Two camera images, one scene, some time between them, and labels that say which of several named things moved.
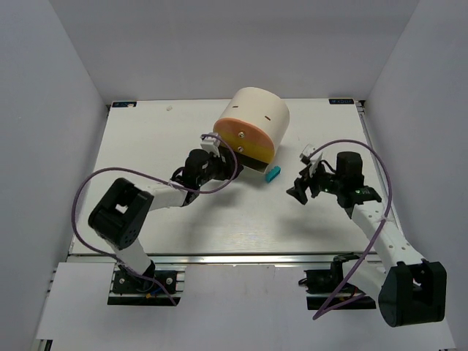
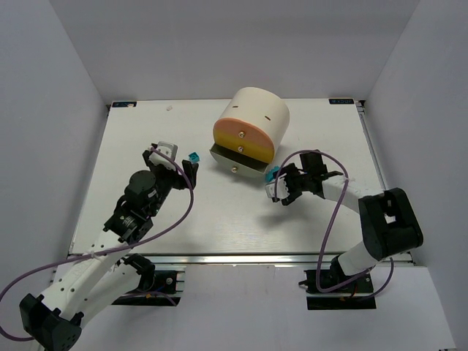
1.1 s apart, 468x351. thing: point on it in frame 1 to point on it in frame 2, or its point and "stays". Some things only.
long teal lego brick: (270, 175) stays
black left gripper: (227, 165) to (175, 175)
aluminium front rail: (216, 259) stays
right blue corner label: (341, 101) stays
